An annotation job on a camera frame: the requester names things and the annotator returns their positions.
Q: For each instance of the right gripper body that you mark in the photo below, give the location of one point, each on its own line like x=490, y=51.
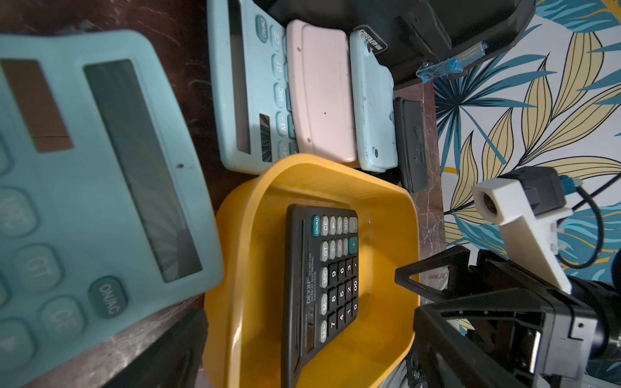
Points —
x=513, y=329

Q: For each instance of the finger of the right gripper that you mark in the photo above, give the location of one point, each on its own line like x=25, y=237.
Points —
x=440, y=278

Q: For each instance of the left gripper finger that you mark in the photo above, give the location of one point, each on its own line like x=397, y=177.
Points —
x=171, y=361

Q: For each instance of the yellow plastic tray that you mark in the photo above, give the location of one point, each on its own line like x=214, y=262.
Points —
x=243, y=348

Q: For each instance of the black desktop calculator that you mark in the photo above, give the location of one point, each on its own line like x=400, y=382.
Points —
x=321, y=285

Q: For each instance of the black calculator face down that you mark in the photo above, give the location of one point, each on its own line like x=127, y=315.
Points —
x=410, y=142

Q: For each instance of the light blue calculator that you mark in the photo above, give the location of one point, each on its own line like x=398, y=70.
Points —
x=250, y=86
x=105, y=214

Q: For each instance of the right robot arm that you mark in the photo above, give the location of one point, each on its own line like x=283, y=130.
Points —
x=495, y=324

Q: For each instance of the light blue calculator face down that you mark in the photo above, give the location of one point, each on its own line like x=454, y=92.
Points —
x=372, y=85

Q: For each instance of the pink calculator face down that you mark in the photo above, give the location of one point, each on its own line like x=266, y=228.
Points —
x=321, y=91

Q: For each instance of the blue toolbox latch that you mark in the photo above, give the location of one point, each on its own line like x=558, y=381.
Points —
x=455, y=65

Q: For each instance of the black plastic toolbox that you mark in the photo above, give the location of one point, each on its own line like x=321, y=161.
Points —
x=404, y=35

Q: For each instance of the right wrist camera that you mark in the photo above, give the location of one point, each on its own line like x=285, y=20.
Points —
x=526, y=205

